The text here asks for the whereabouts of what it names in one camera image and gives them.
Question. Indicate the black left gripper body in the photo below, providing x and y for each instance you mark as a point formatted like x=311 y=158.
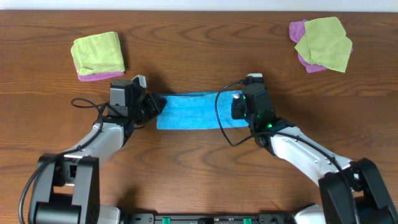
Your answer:
x=144 y=109

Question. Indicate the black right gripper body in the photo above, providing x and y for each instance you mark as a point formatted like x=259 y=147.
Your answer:
x=238 y=112

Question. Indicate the blue microfiber cloth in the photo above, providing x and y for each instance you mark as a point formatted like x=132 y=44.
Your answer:
x=198 y=110

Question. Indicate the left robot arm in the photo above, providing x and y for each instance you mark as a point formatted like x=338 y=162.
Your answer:
x=65 y=187

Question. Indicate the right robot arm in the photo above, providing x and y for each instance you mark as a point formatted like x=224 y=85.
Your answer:
x=351 y=191

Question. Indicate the folded purple cloth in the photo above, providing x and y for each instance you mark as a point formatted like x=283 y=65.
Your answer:
x=97 y=76

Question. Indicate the folded green cloth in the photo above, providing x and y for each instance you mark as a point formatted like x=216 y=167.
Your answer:
x=99 y=53

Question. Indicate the crumpled purple cloth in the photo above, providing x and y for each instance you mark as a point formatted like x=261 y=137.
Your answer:
x=298 y=37

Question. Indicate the crumpled green cloth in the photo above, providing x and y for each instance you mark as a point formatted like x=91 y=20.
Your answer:
x=325 y=43

